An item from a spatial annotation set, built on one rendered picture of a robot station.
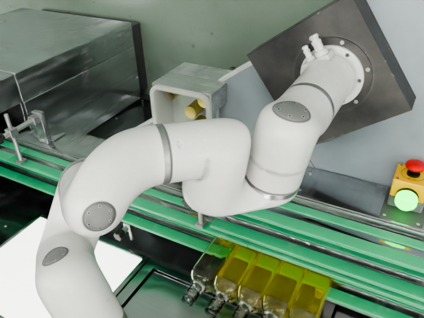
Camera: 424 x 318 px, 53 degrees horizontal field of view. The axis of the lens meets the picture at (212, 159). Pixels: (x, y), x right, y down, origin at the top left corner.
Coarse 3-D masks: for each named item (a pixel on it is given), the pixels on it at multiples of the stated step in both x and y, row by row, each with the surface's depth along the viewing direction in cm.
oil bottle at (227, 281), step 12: (240, 252) 100; (252, 252) 100; (228, 264) 97; (240, 264) 97; (216, 276) 95; (228, 276) 94; (240, 276) 94; (216, 288) 93; (228, 288) 92; (228, 300) 93
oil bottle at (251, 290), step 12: (252, 264) 97; (264, 264) 97; (276, 264) 97; (252, 276) 94; (264, 276) 94; (240, 288) 92; (252, 288) 91; (264, 288) 92; (240, 300) 91; (252, 300) 90; (252, 312) 91
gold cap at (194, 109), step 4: (196, 100) 110; (192, 104) 108; (196, 104) 109; (188, 108) 108; (192, 108) 107; (196, 108) 108; (200, 108) 109; (188, 112) 109; (192, 112) 108; (196, 112) 108; (200, 112) 110; (188, 116) 109; (192, 116) 108
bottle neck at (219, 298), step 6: (216, 294) 92; (222, 294) 92; (210, 300) 92; (216, 300) 91; (222, 300) 91; (210, 306) 90; (216, 306) 90; (222, 306) 91; (210, 312) 91; (216, 312) 89
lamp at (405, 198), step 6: (396, 192) 90; (402, 192) 88; (408, 192) 87; (414, 192) 88; (396, 198) 88; (402, 198) 87; (408, 198) 87; (414, 198) 87; (396, 204) 89; (402, 204) 88; (408, 204) 87; (414, 204) 87; (408, 210) 88
